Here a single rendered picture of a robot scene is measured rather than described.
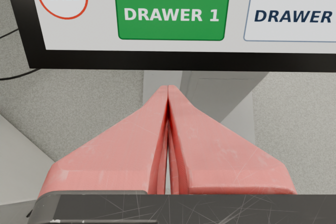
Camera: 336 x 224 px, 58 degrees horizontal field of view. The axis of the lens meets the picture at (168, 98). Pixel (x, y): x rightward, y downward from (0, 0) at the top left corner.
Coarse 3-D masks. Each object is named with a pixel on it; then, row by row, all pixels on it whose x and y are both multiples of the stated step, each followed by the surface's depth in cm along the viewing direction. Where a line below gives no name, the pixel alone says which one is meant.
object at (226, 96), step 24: (144, 72) 127; (168, 72) 127; (192, 72) 61; (216, 72) 61; (240, 72) 61; (264, 72) 61; (144, 96) 124; (192, 96) 79; (216, 96) 78; (240, 96) 78; (216, 120) 110; (240, 120) 122; (168, 168) 117
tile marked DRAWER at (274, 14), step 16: (256, 0) 25; (272, 0) 25; (288, 0) 25; (304, 0) 25; (320, 0) 25; (256, 16) 26; (272, 16) 26; (288, 16) 26; (304, 16) 26; (320, 16) 26; (256, 32) 26; (272, 32) 26; (288, 32) 26; (304, 32) 26; (320, 32) 26
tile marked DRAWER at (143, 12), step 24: (120, 0) 25; (144, 0) 25; (168, 0) 25; (192, 0) 25; (216, 0) 25; (120, 24) 26; (144, 24) 26; (168, 24) 26; (192, 24) 26; (216, 24) 26
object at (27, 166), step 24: (0, 120) 110; (0, 144) 84; (24, 144) 104; (0, 168) 68; (24, 168) 80; (48, 168) 99; (0, 192) 57; (24, 192) 65; (0, 216) 56; (24, 216) 68
